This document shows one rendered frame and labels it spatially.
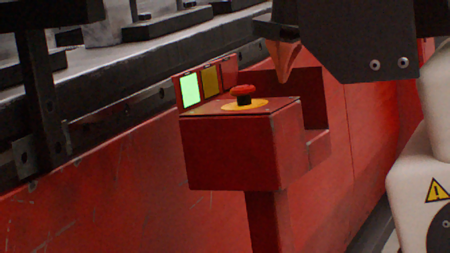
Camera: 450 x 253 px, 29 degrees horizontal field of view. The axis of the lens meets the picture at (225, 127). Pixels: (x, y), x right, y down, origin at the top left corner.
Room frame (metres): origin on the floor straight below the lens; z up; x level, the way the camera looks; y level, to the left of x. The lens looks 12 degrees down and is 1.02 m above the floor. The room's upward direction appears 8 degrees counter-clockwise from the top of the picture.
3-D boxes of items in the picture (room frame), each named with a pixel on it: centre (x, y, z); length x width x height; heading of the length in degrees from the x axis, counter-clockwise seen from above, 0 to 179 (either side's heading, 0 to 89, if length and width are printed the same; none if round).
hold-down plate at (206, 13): (1.70, 0.08, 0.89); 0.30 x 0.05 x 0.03; 156
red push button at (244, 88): (1.31, -0.03, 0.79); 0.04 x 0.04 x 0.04
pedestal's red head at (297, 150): (1.35, -0.05, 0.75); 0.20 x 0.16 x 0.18; 149
